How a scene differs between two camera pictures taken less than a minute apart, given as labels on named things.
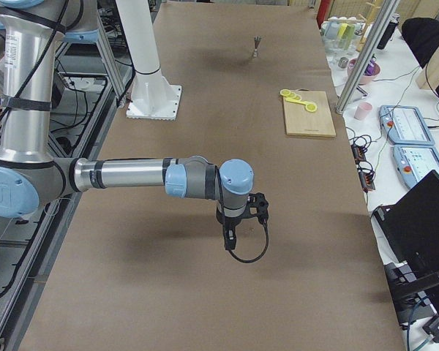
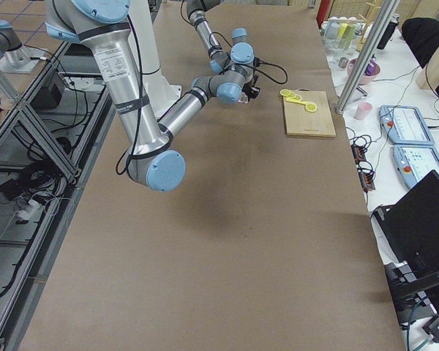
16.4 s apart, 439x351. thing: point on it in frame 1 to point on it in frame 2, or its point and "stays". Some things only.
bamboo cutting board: [300, 121] stays
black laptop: [419, 230] stays
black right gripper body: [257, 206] to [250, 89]
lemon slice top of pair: [311, 107] stays
